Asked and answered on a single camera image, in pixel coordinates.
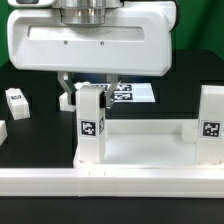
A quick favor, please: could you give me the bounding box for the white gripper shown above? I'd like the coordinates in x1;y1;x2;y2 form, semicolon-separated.
7;0;177;109

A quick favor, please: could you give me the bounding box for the white desk top tray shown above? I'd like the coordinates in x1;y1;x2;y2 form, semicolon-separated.
73;119;224;168

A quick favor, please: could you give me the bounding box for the fiducial marker sheet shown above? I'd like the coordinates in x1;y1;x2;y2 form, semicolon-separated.
99;83;156;104

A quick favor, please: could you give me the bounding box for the white front fence rail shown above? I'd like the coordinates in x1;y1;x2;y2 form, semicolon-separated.
0;168;224;198

